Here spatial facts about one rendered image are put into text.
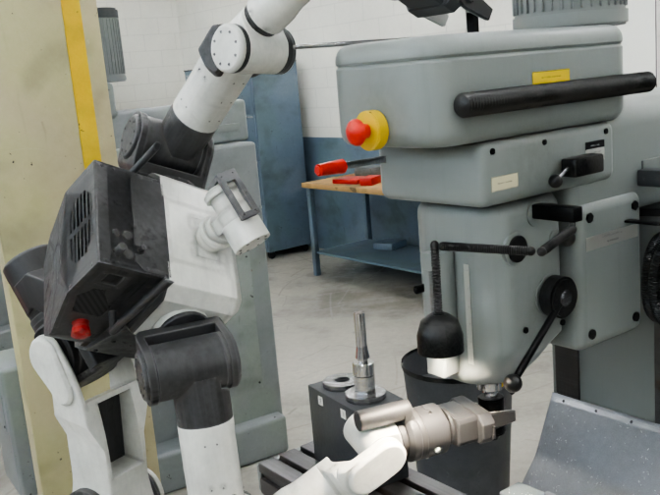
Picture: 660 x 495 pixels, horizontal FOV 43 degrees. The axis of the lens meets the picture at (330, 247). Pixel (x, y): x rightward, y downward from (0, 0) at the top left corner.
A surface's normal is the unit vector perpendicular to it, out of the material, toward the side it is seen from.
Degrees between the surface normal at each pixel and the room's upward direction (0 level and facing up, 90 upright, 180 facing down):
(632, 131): 90
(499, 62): 90
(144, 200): 57
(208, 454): 84
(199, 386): 82
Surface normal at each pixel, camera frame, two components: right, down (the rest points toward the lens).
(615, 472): -0.74, -0.29
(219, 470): 0.26, 0.07
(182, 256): 0.65, -0.50
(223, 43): -0.66, 0.13
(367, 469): 0.39, 0.29
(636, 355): -0.80, 0.18
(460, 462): -0.13, 0.27
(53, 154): 0.60, 0.11
